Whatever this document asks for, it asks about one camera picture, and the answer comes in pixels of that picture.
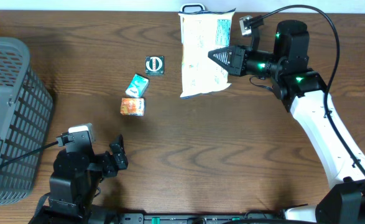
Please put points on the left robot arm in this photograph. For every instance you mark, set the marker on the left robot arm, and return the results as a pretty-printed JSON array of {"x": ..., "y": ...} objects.
[{"x": 74, "y": 183}]

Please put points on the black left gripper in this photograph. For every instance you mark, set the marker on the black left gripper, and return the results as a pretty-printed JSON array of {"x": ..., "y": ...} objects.
[{"x": 120, "y": 160}]

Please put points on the white snack bag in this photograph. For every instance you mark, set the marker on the white snack bag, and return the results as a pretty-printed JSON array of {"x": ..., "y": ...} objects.
[{"x": 202, "y": 32}]

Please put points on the teal small carton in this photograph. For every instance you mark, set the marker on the teal small carton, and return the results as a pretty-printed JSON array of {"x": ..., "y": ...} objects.
[{"x": 137, "y": 86}]

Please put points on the white barcode scanner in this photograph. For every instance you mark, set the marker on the white barcode scanner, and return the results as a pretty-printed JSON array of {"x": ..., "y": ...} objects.
[{"x": 192, "y": 7}]

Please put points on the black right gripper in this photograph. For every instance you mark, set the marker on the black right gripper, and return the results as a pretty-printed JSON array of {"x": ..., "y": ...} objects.
[{"x": 236, "y": 58}]

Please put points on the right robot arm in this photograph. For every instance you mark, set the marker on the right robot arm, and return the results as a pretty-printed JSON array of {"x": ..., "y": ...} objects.
[{"x": 302, "y": 91}]

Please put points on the dark green round-logo box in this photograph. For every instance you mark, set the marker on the dark green round-logo box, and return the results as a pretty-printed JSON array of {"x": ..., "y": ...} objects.
[{"x": 154, "y": 65}]

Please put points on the grey plastic basket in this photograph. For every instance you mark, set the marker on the grey plastic basket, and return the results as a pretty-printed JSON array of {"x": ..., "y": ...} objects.
[{"x": 26, "y": 110}]

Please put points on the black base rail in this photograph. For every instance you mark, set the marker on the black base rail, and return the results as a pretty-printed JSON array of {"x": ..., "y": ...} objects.
[{"x": 140, "y": 218}]

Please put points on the orange small carton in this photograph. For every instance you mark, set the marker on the orange small carton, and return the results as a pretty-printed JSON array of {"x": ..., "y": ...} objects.
[{"x": 132, "y": 106}]

